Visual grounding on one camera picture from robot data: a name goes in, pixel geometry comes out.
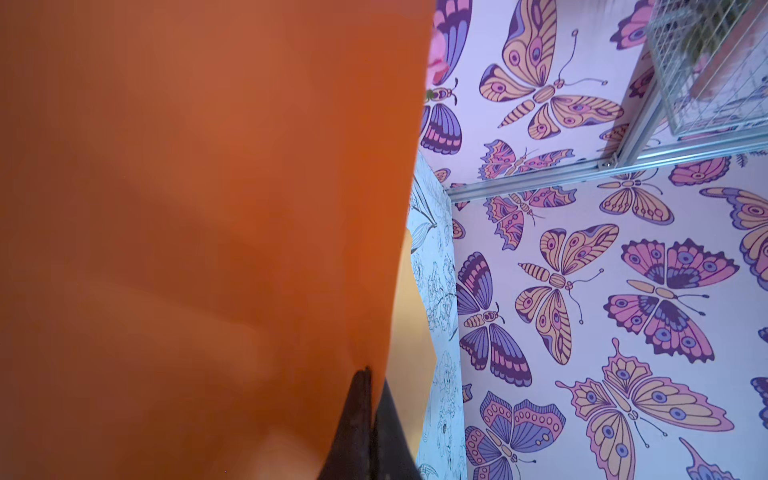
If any white wire basket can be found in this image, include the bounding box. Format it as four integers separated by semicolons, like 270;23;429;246
647;0;767;136

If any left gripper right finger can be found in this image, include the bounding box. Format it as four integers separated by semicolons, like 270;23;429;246
373;382;422;480

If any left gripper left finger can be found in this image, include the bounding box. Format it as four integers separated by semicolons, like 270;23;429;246
317;368;372;480

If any orange wrapping paper sheet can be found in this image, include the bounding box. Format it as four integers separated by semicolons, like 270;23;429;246
1;1;435;479

